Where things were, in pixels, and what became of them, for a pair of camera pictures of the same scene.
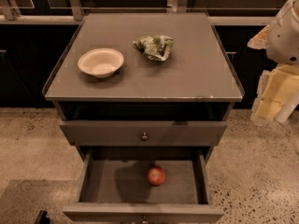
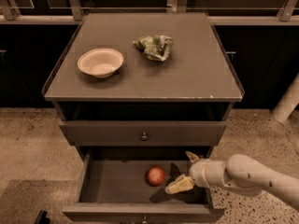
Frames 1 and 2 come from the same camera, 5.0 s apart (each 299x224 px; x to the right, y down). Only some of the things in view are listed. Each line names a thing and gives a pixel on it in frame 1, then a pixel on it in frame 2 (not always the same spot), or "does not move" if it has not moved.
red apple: [156, 175] does not move
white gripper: [284, 42] -> [198, 173]
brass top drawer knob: [144, 137] does not move
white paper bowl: [101, 63] does not move
